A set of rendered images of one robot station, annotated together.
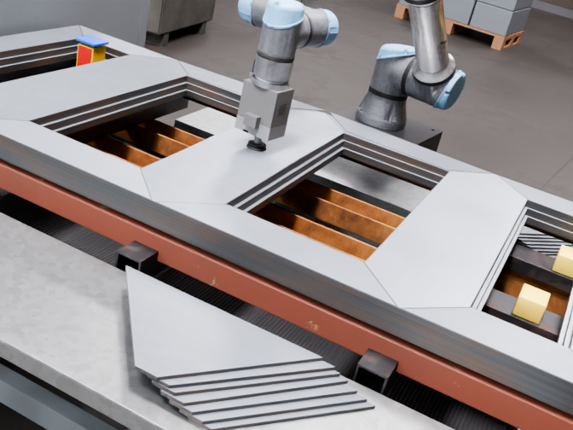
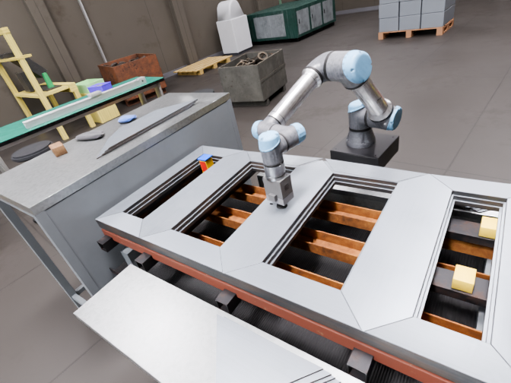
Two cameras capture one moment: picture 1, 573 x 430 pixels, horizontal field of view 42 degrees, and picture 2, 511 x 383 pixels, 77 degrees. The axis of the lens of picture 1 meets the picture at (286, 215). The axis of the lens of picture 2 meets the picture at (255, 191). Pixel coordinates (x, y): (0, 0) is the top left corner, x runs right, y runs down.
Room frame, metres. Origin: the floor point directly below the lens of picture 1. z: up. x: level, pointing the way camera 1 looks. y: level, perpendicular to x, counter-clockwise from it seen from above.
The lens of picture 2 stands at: (0.48, -0.20, 1.60)
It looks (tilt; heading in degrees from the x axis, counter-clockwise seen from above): 32 degrees down; 22
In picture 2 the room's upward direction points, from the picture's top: 14 degrees counter-clockwise
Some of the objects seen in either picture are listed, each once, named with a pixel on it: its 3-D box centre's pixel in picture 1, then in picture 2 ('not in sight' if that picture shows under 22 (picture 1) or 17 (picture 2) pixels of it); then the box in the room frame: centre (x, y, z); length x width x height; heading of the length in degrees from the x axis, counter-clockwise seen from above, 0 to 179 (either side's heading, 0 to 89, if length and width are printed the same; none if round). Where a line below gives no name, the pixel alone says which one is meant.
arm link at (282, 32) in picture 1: (281, 29); (271, 148); (1.46, 0.09, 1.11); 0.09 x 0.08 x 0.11; 146
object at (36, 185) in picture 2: not in sight; (122, 135); (1.94, 1.10, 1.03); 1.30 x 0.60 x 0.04; 160
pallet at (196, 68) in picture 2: not in sight; (204, 65); (8.74, 3.66, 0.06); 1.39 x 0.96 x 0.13; 154
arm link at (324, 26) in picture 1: (305, 26); (287, 136); (1.55, 0.05, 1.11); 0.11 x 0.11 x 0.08; 56
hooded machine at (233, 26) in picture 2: not in sight; (233, 27); (10.20, 3.12, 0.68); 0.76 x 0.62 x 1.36; 154
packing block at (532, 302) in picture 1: (531, 303); (464, 278); (1.20, -0.47, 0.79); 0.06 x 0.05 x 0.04; 160
